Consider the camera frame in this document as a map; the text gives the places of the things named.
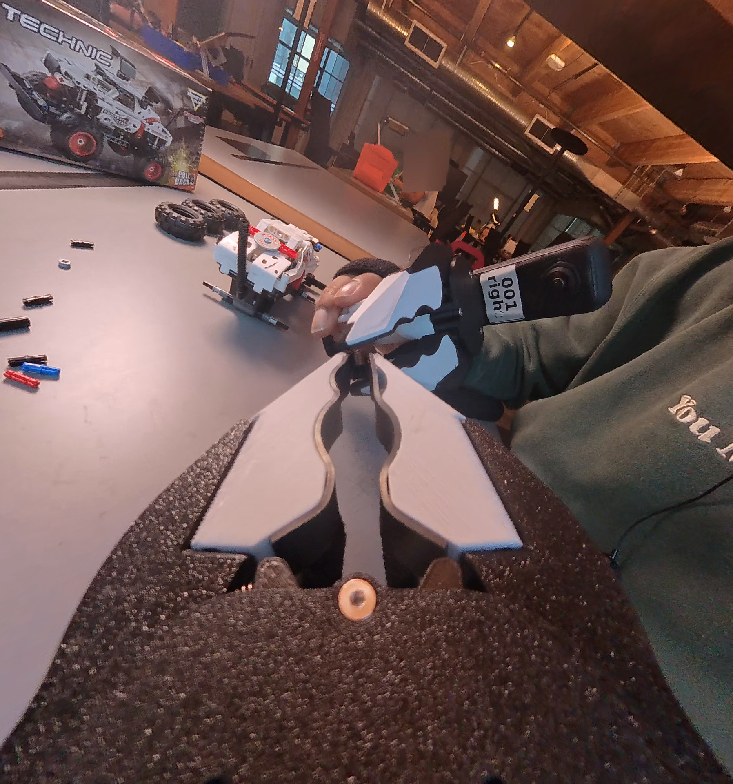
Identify person's right forearm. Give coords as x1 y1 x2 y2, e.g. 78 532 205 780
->
465 276 661 423

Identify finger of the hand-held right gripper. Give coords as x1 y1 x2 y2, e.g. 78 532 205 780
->
342 266 448 351
396 332 464 393

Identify scattered small building pieces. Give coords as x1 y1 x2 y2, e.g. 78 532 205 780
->
0 233 98 393

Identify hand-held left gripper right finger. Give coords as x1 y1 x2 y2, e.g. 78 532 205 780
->
369 353 524 577

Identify red office chair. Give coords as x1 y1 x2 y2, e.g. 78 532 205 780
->
352 140 400 194

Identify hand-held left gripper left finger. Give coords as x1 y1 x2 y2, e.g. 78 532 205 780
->
191 356 343 555

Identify black toy tire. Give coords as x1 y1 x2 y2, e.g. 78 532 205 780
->
155 200 208 242
210 199 252 234
183 199 229 236

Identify toy truck box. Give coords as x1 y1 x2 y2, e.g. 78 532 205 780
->
0 0 211 192

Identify person's right hand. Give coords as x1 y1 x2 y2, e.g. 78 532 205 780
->
311 271 388 341

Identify black earbud cable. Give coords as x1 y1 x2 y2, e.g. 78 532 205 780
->
609 468 733 564

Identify metal ceiling duct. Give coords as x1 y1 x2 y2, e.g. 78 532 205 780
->
364 0 557 142

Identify grey desk with wooden edge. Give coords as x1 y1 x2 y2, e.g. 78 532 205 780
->
199 123 431 265

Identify white toy truck chassis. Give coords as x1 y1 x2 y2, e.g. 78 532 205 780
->
202 218 326 332

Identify black ribbed flexible rod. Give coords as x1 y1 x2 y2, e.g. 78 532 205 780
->
230 221 252 302

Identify blue paned window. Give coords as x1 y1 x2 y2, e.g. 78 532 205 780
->
267 10 353 109

